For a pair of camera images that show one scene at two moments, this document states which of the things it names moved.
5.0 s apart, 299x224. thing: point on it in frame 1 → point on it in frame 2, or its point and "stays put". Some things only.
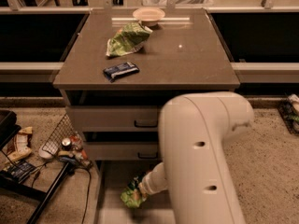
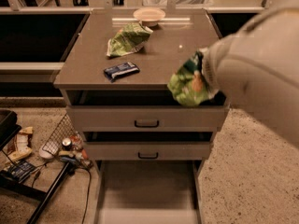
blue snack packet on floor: x=19 y=170 stays put
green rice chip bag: x=132 y=195 → x=188 y=84
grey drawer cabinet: x=116 y=77 stays put
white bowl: x=149 y=16 stays put
